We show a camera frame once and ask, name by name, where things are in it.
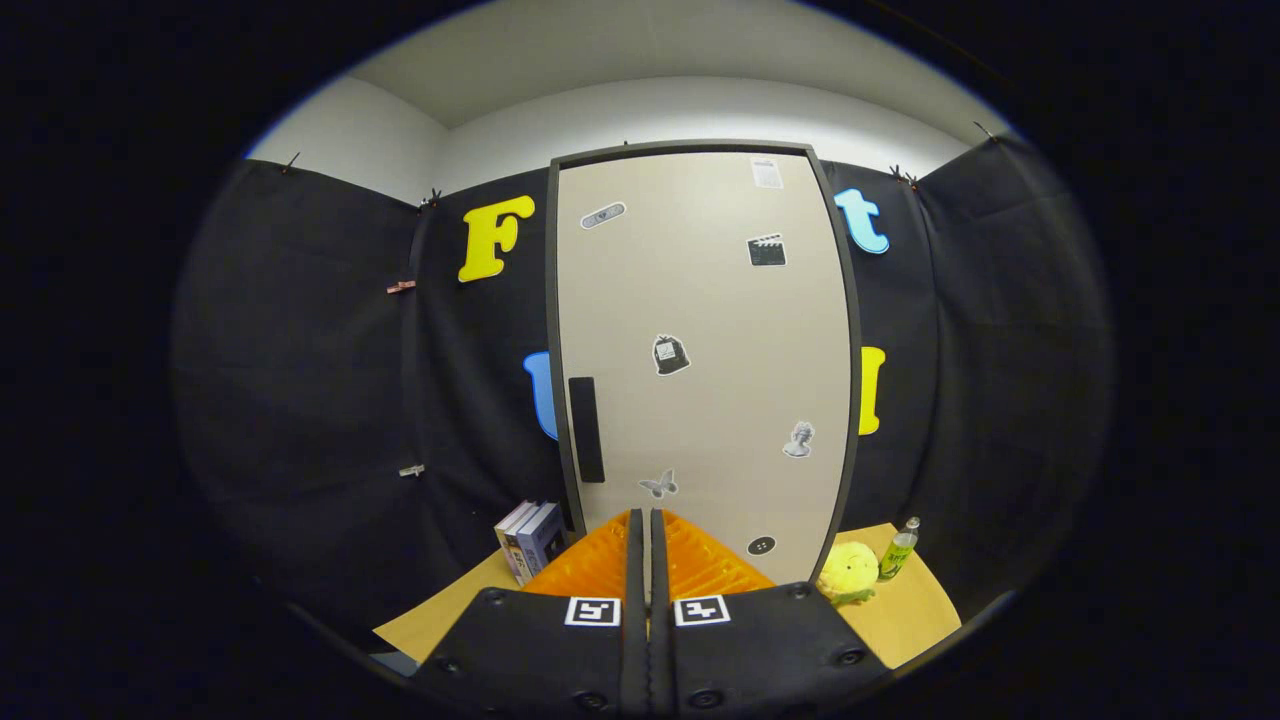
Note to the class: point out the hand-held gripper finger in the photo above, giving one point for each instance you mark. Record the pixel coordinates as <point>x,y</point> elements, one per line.
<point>636,640</point>
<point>660,650</point>

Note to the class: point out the beige shoe cabinet door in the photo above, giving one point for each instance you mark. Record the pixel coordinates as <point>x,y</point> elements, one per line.
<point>700,300</point>

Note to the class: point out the dark grey shoe cabinet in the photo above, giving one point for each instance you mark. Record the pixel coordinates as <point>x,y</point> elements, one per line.
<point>690,146</point>

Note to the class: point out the white book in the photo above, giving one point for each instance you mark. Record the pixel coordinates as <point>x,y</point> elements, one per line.
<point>508,540</point>

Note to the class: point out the yellow plush toy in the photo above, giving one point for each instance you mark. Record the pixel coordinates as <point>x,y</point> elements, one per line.
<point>848,572</point>

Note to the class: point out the green drink bottle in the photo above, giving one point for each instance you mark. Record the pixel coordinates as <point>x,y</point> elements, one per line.
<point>898,552</point>

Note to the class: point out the black backdrop cloth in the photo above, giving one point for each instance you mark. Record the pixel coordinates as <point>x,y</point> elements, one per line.
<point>300,350</point>

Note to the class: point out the black binder clip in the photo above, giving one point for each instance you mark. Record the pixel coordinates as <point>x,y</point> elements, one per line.
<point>904,178</point>
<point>986,130</point>
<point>431,198</point>

